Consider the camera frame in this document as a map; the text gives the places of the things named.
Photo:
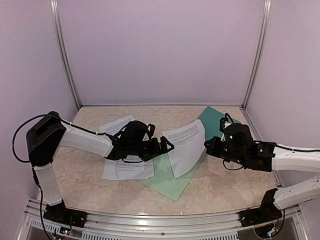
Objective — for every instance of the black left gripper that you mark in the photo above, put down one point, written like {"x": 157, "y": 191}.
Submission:
{"x": 163, "y": 149}

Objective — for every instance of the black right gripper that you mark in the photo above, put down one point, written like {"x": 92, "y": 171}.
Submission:
{"x": 213, "y": 149}

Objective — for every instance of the white printed top sheet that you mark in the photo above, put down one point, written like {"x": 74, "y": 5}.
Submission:
{"x": 188, "y": 144}

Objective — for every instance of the green file folder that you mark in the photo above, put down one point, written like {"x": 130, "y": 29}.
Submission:
{"x": 163, "y": 180}

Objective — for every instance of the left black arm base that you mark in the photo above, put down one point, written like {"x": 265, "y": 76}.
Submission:
{"x": 59, "y": 213}

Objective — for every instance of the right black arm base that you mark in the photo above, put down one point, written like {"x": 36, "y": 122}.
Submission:
{"x": 266, "y": 212}

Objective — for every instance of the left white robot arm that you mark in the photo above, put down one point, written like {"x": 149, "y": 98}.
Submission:
{"x": 51, "y": 133}

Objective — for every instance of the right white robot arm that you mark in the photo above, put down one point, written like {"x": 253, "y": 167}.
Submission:
{"x": 266, "y": 156}

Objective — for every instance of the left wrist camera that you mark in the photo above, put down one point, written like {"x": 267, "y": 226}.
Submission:
{"x": 150, "y": 130}

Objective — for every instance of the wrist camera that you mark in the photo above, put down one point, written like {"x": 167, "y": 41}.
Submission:
{"x": 150, "y": 130}
{"x": 225, "y": 121}

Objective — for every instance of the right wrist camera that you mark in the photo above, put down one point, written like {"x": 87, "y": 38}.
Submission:
{"x": 225, "y": 121}

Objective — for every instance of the aluminium front rail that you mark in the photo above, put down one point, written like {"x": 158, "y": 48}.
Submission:
{"x": 111, "y": 226}

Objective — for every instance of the left aluminium corner post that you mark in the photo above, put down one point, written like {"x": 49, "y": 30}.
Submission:
{"x": 54, "y": 6}

